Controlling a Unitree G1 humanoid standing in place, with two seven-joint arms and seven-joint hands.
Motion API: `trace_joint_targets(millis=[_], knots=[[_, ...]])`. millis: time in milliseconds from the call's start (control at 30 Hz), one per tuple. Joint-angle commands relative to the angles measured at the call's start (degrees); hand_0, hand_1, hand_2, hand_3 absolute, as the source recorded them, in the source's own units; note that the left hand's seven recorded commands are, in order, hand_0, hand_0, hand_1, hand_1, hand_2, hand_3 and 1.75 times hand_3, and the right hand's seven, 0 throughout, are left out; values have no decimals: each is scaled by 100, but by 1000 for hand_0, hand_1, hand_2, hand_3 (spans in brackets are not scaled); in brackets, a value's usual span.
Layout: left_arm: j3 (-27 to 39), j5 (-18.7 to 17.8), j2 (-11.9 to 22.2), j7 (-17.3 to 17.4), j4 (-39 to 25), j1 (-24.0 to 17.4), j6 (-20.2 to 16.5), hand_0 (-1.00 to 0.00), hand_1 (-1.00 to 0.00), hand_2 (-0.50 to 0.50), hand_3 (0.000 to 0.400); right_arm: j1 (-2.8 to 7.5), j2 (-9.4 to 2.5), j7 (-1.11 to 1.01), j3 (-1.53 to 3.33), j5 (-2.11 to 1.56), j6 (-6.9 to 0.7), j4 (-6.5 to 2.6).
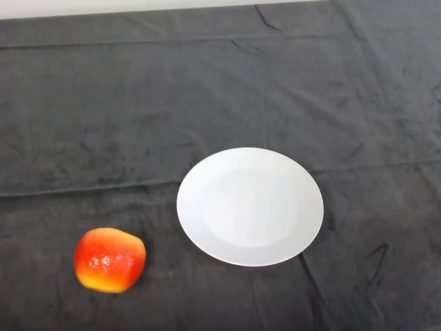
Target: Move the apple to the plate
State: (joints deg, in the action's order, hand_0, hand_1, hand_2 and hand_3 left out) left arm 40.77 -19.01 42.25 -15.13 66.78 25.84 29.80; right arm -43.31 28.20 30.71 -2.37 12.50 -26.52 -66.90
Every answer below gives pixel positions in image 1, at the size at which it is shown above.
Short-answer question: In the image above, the red yellow apple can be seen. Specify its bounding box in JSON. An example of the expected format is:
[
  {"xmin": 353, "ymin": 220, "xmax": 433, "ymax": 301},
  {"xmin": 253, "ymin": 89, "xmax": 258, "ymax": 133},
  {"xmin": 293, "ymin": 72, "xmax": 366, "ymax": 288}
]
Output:
[{"xmin": 74, "ymin": 227, "xmax": 147, "ymax": 294}]

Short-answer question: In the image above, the white round plate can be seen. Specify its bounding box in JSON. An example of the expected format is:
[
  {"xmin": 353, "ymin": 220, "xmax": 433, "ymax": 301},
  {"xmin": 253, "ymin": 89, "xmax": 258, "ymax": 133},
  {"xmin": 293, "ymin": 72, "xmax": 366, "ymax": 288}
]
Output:
[{"xmin": 176, "ymin": 147, "xmax": 325, "ymax": 268}]

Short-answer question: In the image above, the black cloth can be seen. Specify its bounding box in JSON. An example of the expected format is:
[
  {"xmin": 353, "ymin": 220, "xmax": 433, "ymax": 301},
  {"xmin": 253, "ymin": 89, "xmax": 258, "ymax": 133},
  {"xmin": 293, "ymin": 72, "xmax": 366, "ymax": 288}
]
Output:
[{"xmin": 0, "ymin": 0, "xmax": 441, "ymax": 331}]

